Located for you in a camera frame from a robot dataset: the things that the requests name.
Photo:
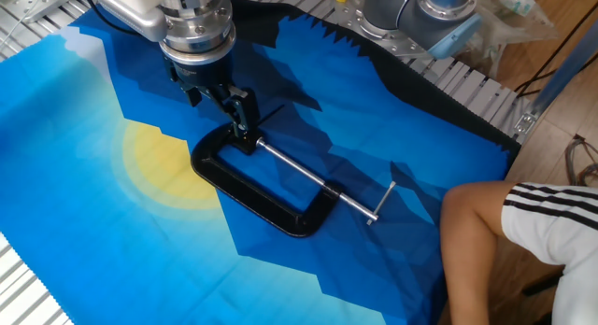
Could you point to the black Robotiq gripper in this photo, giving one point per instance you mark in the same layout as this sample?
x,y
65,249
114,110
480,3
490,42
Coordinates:
x,y
205,73

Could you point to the thin black clock hand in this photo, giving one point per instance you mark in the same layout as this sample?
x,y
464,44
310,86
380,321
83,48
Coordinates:
x,y
271,116

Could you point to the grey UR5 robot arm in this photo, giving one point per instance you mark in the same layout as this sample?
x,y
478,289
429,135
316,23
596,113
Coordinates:
x,y
196,17

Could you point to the black metal C-clamp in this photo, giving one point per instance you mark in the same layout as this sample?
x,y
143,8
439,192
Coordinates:
x,y
252,196

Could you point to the blue mountain print cloth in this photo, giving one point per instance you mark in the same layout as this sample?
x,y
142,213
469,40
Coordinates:
x,y
93,199

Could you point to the silver mounting plate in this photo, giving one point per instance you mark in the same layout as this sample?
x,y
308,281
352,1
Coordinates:
x,y
37,3

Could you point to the person's bare leg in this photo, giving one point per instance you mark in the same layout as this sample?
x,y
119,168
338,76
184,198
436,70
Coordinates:
x,y
467,241

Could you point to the clear plastic bag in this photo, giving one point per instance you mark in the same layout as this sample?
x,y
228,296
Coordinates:
x,y
509,17

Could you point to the aluminium frame bar with bracket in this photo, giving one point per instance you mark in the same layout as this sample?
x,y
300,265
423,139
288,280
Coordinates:
x,y
560,77

